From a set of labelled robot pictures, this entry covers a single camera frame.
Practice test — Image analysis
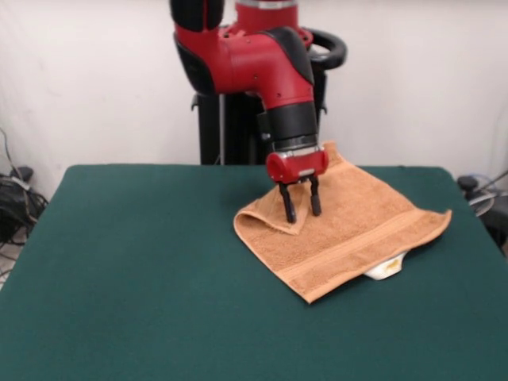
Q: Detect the dark green table cloth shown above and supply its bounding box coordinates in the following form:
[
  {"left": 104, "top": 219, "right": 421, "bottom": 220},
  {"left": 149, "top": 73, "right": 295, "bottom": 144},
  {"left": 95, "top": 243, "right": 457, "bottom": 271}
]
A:
[{"left": 0, "top": 164, "right": 508, "bottom": 381}]

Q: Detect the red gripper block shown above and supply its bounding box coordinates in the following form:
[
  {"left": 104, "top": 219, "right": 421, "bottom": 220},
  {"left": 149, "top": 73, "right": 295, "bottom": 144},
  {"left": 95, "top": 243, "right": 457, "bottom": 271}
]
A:
[{"left": 265, "top": 143, "right": 330, "bottom": 224}]

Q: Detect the orange terry towel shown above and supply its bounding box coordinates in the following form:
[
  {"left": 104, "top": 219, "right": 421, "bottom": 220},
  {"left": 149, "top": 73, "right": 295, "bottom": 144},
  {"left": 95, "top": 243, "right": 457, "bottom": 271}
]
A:
[{"left": 233, "top": 139, "right": 453, "bottom": 306}]

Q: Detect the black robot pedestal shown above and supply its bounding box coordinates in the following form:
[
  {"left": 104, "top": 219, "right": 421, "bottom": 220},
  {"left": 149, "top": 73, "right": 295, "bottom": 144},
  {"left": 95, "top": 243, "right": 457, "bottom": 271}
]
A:
[{"left": 188, "top": 25, "right": 348, "bottom": 166}]

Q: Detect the black cable tangle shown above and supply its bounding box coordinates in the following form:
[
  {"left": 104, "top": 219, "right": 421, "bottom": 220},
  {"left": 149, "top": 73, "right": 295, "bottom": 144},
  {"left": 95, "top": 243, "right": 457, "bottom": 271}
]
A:
[{"left": 0, "top": 126, "right": 51, "bottom": 279}]

